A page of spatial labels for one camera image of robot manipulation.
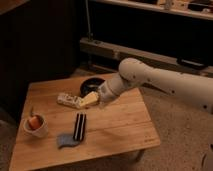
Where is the white lotion bottle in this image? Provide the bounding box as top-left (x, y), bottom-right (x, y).
top-left (57, 93), bottom-right (81, 109)

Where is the black ceramic bowl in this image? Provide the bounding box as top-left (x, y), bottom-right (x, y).
top-left (80, 77), bottom-right (104, 97)

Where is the beige ceramic cup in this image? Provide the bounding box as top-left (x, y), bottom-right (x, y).
top-left (23, 115), bottom-right (48, 138)

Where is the blue-grey cloth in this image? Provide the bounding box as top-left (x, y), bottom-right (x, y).
top-left (56, 133), bottom-right (80, 149)

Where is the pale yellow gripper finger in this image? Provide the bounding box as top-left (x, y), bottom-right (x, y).
top-left (80, 91), bottom-right (99, 107)

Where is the black striped rectangular case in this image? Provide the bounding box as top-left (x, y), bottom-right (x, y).
top-left (73, 113), bottom-right (86, 141)

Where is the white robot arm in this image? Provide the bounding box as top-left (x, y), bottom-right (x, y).
top-left (82, 58), bottom-right (213, 114)

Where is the vertical metal pole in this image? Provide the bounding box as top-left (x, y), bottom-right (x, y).
top-left (85, 0), bottom-right (93, 41)

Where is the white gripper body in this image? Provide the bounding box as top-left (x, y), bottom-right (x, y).
top-left (97, 80), bottom-right (122, 105)

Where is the wooden shelf with items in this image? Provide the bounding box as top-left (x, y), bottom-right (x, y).
top-left (91, 0), bottom-right (213, 21)

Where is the grey metal rail beam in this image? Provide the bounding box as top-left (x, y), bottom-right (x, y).
top-left (80, 37), bottom-right (213, 78)

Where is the wooden table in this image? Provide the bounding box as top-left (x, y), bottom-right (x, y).
top-left (9, 77), bottom-right (160, 171)

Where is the orange carrot toy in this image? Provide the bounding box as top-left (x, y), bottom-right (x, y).
top-left (28, 108), bottom-right (42, 130)

